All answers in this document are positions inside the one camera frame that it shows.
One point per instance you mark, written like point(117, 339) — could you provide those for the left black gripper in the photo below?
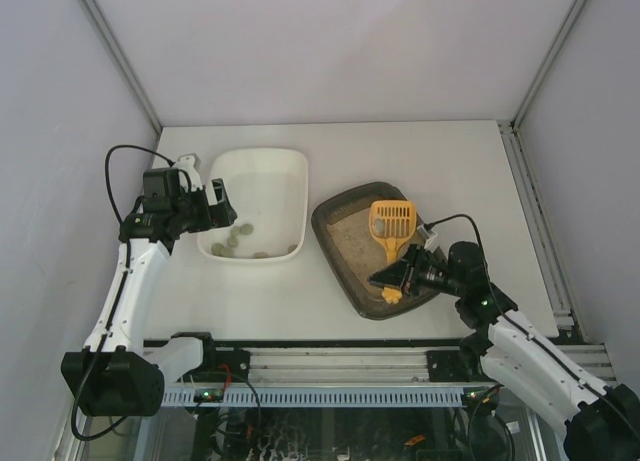
point(206, 211)

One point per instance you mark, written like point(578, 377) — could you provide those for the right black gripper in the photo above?
point(410, 270)

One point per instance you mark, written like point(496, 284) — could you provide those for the yellow litter scoop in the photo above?
point(400, 218)

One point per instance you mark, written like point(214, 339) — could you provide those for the dark brown litter box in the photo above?
point(340, 224)

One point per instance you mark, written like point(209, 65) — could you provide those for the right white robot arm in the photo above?
point(595, 420)

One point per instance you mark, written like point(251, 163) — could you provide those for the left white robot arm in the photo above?
point(111, 375)

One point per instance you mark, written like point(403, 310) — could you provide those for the white plastic tray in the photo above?
point(268, 188)

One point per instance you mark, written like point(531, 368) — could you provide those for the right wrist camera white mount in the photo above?
point(431, 240)

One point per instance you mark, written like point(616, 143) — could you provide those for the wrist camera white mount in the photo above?
point(431, 240)
point(187, 166)

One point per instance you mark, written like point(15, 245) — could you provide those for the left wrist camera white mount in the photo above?
point(187, 166)

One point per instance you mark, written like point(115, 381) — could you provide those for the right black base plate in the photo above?
point(454, 365)

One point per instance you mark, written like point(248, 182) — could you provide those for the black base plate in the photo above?
point(219, 365)
point(454, 365)

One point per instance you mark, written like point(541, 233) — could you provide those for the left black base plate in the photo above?
point(219, 365)

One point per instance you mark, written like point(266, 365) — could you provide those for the right aluminium side rail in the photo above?
point(555, 280)

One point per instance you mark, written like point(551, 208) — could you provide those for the aluminium front rail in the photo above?
point(339, 366)

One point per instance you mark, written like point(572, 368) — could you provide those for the grey slotted cable duct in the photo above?
point(310, 397)

